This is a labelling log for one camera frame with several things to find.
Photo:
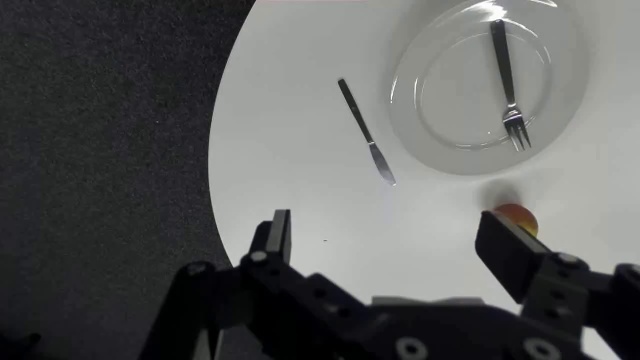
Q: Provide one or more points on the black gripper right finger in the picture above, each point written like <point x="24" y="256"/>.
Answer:
<point x="511" y="256"/>

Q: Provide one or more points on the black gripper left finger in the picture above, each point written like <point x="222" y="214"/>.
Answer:
<point x="277" y="240"/>

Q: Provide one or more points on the silver table knife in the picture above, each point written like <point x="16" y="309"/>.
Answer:
<point x="362" y="127"/>

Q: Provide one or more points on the white round plate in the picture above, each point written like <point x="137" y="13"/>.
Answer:
<point x="461" y="100"/>

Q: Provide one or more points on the red yellow apple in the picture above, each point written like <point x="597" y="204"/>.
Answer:
<point x="520" y="214"/>

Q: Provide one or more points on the silver fork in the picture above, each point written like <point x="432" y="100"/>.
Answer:
<point x="504" y="67"/>

